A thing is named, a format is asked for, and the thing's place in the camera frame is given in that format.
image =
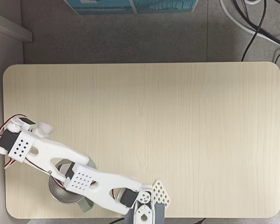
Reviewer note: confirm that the white shelf board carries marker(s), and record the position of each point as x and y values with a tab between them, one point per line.
11	28

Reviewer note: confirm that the blue printed box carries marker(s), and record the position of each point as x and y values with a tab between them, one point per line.
130	5

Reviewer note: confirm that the green mug steel interior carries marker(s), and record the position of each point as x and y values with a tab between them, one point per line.
60	196

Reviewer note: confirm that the white round object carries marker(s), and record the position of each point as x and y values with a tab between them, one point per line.
253	2

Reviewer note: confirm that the white gauze dressing roll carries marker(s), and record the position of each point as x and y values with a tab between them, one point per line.
46	127

